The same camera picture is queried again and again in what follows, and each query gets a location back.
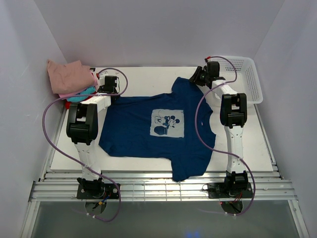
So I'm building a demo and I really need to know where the blue printed t shirt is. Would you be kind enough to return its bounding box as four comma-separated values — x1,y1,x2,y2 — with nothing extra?
99,77,216,182

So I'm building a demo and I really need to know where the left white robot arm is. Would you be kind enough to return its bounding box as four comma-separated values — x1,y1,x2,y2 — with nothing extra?
66,75,120,199

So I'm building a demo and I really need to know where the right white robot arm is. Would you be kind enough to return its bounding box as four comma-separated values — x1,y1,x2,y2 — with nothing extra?
190,60,249,198

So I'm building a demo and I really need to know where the teal folded t shirt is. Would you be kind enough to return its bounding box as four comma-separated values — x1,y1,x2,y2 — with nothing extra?
66,86,96,103

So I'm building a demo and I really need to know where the white plastic basket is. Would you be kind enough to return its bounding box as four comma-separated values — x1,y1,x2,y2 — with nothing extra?
223,56,263,107

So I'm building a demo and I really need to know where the beige folded t shirt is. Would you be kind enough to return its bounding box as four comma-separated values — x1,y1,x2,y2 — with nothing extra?
47,59,97,94

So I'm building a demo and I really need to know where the red folded t shirt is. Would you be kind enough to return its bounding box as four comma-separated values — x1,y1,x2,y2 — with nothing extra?
65,101,71,110

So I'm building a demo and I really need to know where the pink folded t shirt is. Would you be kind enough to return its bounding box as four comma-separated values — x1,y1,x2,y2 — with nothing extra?
59,79,98,98

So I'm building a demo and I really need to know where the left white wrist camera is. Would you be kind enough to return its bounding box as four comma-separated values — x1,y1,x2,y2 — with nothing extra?
96,69,117,81

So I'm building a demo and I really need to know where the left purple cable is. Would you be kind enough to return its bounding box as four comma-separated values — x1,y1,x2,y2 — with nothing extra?
42,67,129,222

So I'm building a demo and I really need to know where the purple cable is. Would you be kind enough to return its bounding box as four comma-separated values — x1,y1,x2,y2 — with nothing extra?
42,67,129,222
195,55,256,217

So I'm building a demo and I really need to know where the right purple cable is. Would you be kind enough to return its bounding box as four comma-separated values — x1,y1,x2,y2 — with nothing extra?
195,55,256,217

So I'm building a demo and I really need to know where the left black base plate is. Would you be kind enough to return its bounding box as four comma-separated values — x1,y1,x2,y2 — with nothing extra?
76,183,119,200

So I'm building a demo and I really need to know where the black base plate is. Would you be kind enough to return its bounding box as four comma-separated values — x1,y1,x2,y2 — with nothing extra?
202,182,254,199
76,183,119,200

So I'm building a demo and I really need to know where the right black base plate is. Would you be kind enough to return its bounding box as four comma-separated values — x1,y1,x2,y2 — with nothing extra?
202,182,254,199

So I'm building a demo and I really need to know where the aluminium rail frame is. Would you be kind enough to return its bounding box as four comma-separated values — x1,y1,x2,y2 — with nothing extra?
29,167,297,202

